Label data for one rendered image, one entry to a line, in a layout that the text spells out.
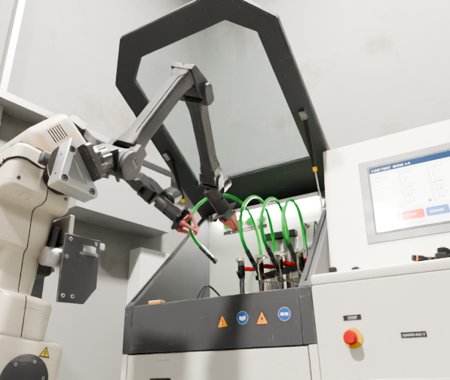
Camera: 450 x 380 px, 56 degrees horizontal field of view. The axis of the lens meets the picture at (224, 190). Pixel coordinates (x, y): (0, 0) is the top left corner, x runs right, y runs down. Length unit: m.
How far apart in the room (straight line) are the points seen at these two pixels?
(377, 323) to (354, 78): 3.29
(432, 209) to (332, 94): 2.89
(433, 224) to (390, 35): 3.05
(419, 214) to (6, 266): 1.22
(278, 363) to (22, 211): 0.79
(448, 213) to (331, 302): 0.51
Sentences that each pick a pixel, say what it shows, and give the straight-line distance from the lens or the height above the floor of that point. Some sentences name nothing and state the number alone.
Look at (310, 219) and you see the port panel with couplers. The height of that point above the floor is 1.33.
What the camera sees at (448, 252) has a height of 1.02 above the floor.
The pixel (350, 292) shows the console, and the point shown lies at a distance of 1.24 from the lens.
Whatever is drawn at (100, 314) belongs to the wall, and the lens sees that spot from 3.66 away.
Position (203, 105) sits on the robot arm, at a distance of 1.36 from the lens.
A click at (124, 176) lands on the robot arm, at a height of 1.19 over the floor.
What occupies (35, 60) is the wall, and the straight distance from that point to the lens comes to 4.02.
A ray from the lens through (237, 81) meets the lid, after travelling 1.72.
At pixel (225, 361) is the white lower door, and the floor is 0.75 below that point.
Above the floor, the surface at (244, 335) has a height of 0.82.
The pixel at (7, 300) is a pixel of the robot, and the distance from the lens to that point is 1.02.
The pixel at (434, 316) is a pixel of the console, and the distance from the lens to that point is 1.20.
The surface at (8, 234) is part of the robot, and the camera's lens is 1.07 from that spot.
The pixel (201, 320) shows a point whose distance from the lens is 1.42.
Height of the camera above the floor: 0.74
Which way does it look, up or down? 23 degrees up
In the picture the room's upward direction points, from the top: 2 degrees counter-clockwise
